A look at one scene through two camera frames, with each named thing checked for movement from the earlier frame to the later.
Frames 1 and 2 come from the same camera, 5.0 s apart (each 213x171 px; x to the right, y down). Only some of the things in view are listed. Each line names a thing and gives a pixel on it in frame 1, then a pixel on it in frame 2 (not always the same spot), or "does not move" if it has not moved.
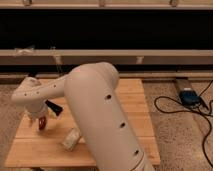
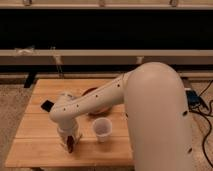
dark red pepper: x=42 y=122 to x=70 y=142
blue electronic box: x=190 y=98 does not move
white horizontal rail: x=106 y=56 does not move
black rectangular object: x=56 y=108 does not move
